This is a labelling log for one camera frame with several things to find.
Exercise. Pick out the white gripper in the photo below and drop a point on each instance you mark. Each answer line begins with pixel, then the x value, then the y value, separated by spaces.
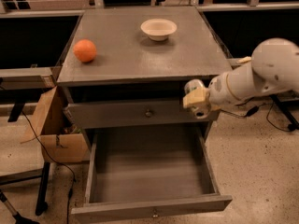
pixel 219 92

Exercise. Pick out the crushed green 7up can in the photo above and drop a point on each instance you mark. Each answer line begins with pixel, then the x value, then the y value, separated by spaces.
pixel 192 85

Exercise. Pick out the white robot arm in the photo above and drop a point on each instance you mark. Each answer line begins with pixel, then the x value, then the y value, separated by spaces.
pixel 273 68

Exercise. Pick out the grey wooden drawer cabinet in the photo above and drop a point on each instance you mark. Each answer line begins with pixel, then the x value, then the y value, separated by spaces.
pixel 130 66

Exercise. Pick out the grey upper drawer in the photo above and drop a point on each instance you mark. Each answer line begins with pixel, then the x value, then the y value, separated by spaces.
pixel 109 114

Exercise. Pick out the open grey middle drawer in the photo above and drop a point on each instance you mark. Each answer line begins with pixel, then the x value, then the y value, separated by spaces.
pixel 149 171

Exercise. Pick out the small cream foam piece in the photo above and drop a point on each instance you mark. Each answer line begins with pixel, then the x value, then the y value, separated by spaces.
pixel 244 60

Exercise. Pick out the white paper bowl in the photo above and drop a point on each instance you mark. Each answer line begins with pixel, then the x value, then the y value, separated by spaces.
pixel 158 29

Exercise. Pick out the black table leg right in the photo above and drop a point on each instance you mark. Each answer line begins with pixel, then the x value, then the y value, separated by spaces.
pixel 294 124

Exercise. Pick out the black table leg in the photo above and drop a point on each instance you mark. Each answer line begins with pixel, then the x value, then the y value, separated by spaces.
pixel 41 205
pixel 294 124

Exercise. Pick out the orange fruit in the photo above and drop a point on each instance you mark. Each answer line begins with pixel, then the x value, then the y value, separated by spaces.
pixel 85 50

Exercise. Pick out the brown cardboard box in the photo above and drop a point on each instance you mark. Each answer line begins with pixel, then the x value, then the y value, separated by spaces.
pixel 60 141

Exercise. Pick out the black table leg left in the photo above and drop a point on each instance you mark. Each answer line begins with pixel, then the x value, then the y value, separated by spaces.
pixel 41 205

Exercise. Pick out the black tripod leg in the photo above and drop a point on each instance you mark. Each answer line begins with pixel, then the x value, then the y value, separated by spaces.
pixel 16 215

